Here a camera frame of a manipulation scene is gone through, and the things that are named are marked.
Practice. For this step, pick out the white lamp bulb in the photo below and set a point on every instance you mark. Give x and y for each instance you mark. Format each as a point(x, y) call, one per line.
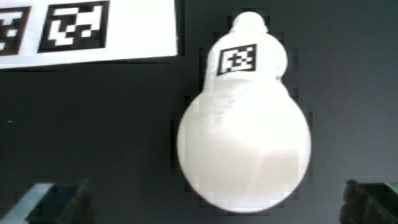
point(244, 138)

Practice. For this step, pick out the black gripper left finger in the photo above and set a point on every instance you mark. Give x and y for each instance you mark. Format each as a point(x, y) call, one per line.
point(54, 204)

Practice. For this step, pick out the white marker plate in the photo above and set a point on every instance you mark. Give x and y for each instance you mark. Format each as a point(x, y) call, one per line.
point(73, 31)

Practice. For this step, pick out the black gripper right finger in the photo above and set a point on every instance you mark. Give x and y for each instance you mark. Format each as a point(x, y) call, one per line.
point(370, 203)

